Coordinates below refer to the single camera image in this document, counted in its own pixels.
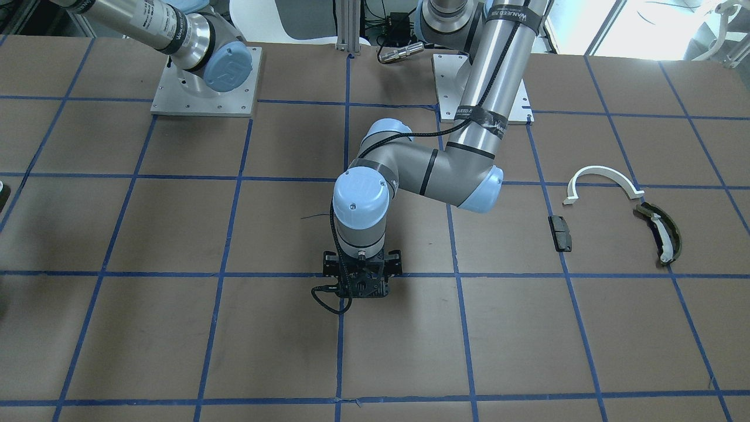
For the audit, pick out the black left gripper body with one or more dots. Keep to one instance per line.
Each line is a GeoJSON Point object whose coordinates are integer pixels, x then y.
{"type": "Point", "coordinates": [394, 264]}

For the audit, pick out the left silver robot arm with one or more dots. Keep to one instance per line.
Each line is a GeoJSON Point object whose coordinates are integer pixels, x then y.
{"type": "Point", "coordinates": [454, 166]}

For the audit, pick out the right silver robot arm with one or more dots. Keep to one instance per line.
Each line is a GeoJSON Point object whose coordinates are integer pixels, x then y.
{"type": "Point", "coordinates": [194, 36]}

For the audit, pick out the black brake pad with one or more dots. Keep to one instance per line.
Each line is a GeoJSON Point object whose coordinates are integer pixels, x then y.
{"type": "Point", "coordinates": [560, 233]}

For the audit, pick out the green brake shoe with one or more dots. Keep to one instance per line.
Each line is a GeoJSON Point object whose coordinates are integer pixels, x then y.
{"type": "Point", "coordinates": [666, 233]}

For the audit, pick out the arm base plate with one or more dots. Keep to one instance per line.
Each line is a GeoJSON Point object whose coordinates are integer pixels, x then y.
{"type": "Point", "coordinates": [181, 94]}
{"type": "Point", "coordinates": [451, 75]}

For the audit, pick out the aluminium frame post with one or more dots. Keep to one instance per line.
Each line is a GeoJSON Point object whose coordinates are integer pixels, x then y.
{"type": "Point", "coordinates": [347, 20]}

